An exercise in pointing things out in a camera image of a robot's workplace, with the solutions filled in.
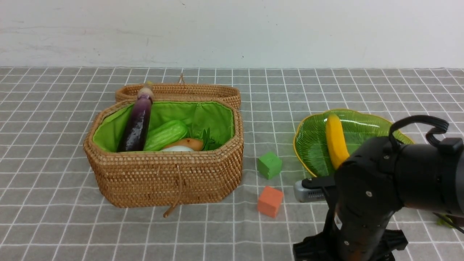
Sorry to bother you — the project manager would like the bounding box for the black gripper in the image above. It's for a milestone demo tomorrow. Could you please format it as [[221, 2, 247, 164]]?
[[293, 229, 408, 261]]

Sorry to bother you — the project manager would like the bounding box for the yellow banana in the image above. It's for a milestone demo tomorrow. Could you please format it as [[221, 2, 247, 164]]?
[[326, 114, 350, 170]]

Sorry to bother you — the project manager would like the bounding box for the brown potato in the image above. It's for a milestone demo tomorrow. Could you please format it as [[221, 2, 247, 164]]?
[[167, 138, 204, 151]]

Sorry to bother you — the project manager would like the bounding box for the white radish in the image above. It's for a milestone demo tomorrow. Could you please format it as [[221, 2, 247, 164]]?
[[160, 145, 194, 152]]

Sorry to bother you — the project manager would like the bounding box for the green cucumber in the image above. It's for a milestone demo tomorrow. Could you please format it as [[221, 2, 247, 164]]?
[[144, 120, 189, 151]]

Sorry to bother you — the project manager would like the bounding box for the purple eggplant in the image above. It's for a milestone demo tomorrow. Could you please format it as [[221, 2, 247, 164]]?
[[116, 84, 154, 153]]

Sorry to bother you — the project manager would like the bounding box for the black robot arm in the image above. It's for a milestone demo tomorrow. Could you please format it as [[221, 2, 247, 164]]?
[[293, 137, 463, 261]]

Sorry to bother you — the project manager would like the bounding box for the orange foam block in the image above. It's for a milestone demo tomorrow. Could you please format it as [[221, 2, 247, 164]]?
[[257, 186, 284, 218]]

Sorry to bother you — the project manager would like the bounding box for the dark purple mangosteen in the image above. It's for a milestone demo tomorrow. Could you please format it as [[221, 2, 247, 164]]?
[[435, 214, 464, 228]]

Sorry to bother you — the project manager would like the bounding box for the green glass plate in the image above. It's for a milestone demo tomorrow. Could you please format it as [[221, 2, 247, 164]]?
[[293, 109, 392, 177]]

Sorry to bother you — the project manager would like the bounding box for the green foam block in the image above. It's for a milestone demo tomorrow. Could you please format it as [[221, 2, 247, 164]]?
[[257, 152, 283, 180]]

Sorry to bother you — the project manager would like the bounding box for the woven wicker basket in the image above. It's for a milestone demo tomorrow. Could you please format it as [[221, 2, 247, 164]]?
[[83, 98, 244, 218]]

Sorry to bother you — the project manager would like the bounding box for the black cable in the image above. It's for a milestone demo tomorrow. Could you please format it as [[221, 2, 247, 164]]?
[[389, 115, 450, 147]]

